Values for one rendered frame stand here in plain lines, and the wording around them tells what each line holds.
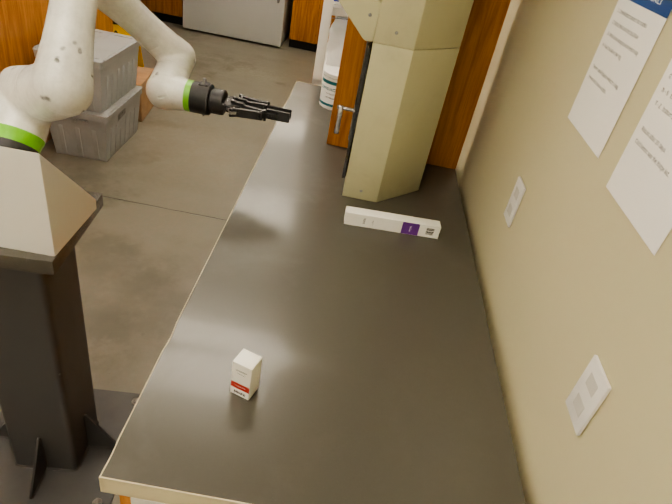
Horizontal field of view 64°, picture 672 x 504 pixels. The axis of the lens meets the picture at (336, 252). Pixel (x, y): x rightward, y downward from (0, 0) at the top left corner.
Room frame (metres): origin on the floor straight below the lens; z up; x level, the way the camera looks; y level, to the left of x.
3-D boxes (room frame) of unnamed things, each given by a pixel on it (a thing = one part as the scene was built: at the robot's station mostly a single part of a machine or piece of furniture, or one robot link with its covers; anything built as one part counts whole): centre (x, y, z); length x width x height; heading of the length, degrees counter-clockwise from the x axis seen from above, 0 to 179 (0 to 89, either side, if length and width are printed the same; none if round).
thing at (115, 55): (3.28, 1.74, 0.49); 0.60 x 0.42 x 0.33; 2
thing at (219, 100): (1.54, 0.41, 1.14); 0.09 x 0.08 x 0.07; 91
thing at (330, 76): (2.28, 0.14, 1.02); 0.13 x 0.13 x 0.15
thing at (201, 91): (1.54, 0.48, 1.15); 0.09 x 0.06 x 0.12; 1
